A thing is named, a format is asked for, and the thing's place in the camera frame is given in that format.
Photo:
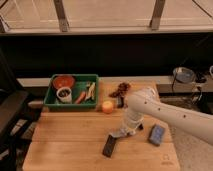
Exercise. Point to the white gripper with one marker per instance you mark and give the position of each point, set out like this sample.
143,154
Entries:
129,126

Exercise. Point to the light blue-white towel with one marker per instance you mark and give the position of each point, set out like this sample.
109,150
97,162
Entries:
118,134

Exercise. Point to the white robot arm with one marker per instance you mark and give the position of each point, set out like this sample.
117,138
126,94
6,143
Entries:
144,101

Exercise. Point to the small dark metal object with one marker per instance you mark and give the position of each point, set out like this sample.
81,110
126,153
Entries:
120,102

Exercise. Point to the blue sponge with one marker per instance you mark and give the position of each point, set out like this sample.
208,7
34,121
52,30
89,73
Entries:
156,135

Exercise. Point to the orange round fruit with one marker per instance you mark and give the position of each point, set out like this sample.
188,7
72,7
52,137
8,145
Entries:
107,107

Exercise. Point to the black rectangular block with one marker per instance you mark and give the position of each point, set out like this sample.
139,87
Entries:
109,146

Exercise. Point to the dark red grape bunch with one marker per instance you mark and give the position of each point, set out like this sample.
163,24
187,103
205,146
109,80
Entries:
121,90

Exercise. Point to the pale corn cob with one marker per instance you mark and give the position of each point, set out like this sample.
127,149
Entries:
90,93

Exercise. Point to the orange carrot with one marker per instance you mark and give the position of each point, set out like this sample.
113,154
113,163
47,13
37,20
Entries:
81,97

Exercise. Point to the white cup with beans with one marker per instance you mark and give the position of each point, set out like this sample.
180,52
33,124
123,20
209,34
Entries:
64,95

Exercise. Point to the grey metal bowl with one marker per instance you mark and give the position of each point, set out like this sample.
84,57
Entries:
183,75

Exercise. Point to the green plastic tray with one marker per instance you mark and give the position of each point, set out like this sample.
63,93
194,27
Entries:
82,81

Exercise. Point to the red bowl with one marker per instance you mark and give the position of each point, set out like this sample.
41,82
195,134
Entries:
63,81

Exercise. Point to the black chair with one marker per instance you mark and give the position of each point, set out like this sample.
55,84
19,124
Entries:
15,115

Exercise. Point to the black handled tool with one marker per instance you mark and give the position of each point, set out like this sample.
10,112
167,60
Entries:
141,127

